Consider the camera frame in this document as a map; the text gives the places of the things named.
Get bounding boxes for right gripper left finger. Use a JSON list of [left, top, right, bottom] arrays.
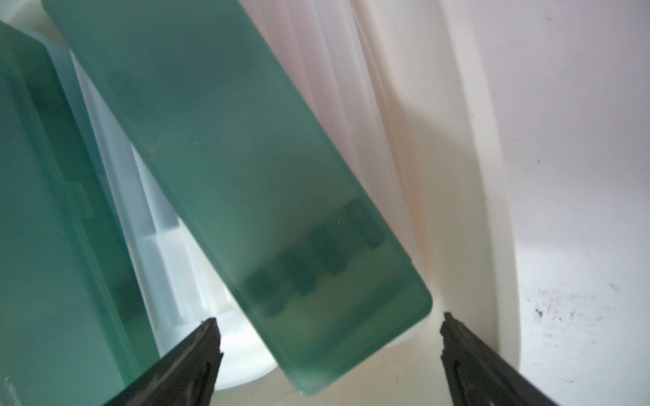
[[107, 318, 223, 405]]

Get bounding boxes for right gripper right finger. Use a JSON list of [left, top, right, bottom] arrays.
[[440, 312, 555, 406]]

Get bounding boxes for dark green pencil case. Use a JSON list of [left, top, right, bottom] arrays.
[[1, 25, 158, 405], [43, 1, 433, 395]]

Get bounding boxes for white plastic storage box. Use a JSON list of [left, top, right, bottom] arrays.
[[0, 0, 521, 406]]

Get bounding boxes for clear frosted pencil case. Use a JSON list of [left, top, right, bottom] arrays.
[[25, 30, 277, 391], [242, 0, 424, 270]]

